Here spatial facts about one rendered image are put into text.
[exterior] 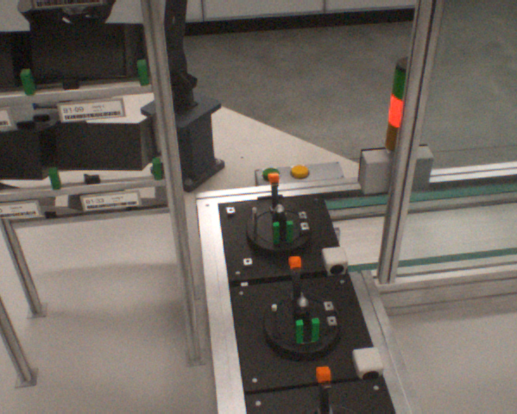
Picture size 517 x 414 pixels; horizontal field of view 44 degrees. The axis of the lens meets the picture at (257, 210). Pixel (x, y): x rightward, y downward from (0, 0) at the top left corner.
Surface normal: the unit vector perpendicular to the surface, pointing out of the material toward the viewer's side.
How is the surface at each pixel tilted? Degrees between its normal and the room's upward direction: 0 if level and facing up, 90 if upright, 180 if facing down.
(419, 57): 90
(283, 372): 0
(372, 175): 90
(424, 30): 90
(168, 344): 0
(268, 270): 0
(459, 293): 90
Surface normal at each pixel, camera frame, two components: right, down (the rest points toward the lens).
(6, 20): 0.12, 0.65
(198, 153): 0.79, 0.40
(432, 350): -0.02, -0.76
